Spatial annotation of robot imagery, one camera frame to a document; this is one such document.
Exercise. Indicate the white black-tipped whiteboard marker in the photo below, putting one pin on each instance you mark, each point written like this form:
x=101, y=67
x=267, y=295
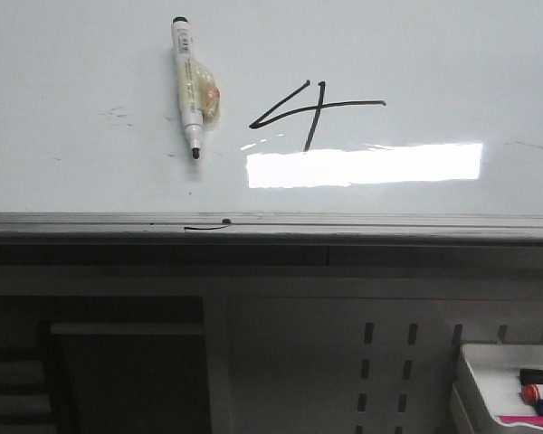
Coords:
x=198, y=95

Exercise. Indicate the white whiteboard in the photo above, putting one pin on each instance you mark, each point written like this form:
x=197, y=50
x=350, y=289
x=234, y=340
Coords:
x=376, y=107

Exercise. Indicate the white slotted pegboard panel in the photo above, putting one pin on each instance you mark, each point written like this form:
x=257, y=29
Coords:
x=354, y=365

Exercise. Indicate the white plastic storage tray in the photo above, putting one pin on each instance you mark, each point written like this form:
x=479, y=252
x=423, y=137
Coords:
x=487, y=386

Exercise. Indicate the black marker in tray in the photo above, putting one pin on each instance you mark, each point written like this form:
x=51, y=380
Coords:
x=530, y=376

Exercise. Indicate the red capped marker in tray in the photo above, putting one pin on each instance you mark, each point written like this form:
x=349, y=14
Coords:
x=532, y=393

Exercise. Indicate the pink item in tray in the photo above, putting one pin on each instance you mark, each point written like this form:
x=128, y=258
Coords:
x=533, y=421

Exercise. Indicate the grey aluminium whiteboard frame rail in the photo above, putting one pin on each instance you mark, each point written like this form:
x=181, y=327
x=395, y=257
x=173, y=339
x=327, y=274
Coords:
x=200, y=236

